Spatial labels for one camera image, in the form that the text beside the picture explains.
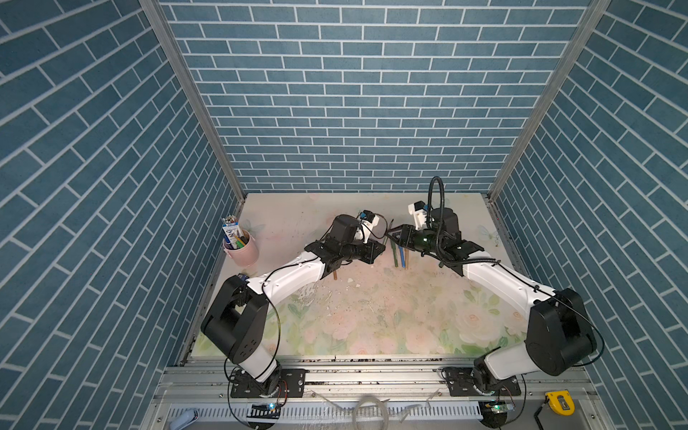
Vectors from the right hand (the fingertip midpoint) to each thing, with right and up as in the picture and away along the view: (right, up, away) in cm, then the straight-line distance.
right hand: (391, 235), depth 82 cm
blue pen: (+7, -9, +20) cm, 23 cm away
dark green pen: (0, +3, 0) cm, 3 cm away
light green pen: (+4, -6, +20) cm, 21 cm away
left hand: (0, -5, -1) cm, 5 cm away
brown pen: (-19, -15, +14) cm, 28 cm away
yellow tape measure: (+43, -43, -13) cm, 62 cm away
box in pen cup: (-52, -1, +6) cm, 52 cm away
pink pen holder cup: (-50, -8, +11) cm, 52 cm away
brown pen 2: (+8, -10, +18) cm, 22 cm away
